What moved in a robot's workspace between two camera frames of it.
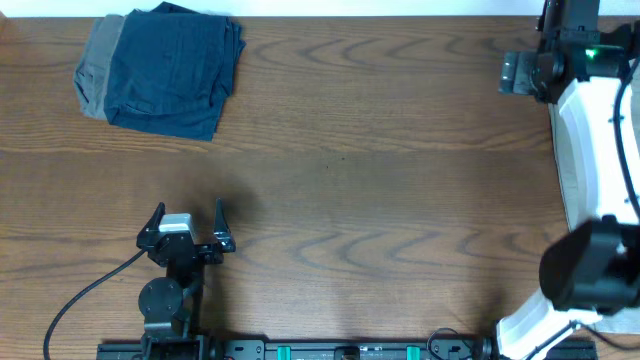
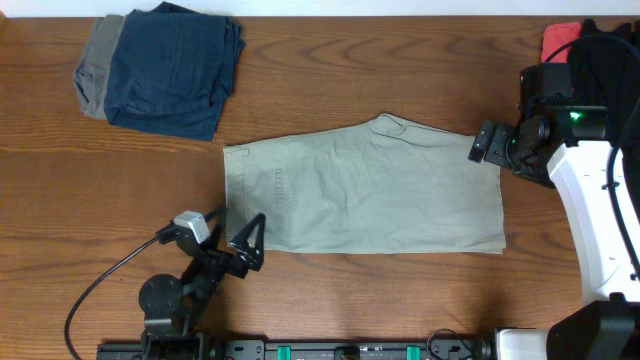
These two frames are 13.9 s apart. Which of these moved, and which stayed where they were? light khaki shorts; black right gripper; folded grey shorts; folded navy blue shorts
Moved: black right gripper; light khaki shorts
Stayed: folded navy blue shorts; folded grey shorts
